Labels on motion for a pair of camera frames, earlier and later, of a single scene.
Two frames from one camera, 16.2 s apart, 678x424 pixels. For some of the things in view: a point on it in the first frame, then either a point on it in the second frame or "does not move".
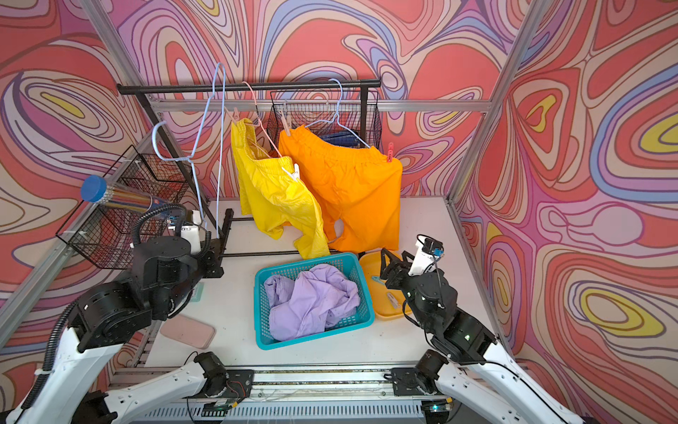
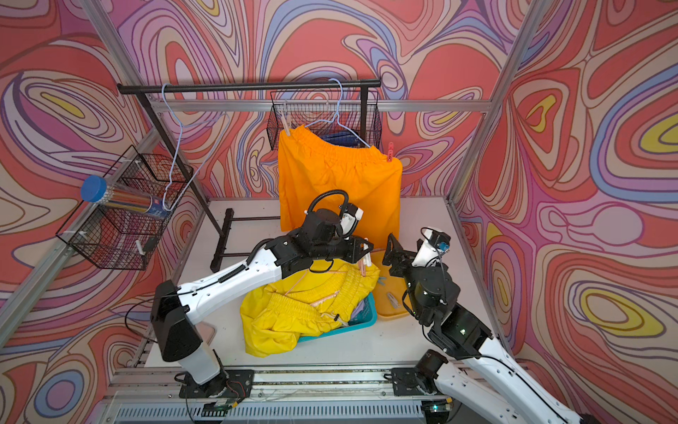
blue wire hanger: [339, 119] does not move
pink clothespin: [236, 115] → [365, 260]
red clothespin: [390, 150] does not move
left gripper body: [210, 265] → [341, 249]
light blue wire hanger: [192, 147] → [177, 147]
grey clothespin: [393, 300] does not move
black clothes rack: [222, 219] does not move
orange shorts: [351, 183] does not move
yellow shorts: [272, 190] → [303, 305]
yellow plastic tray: [387, 302] does not move
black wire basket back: [353, 114] does not move
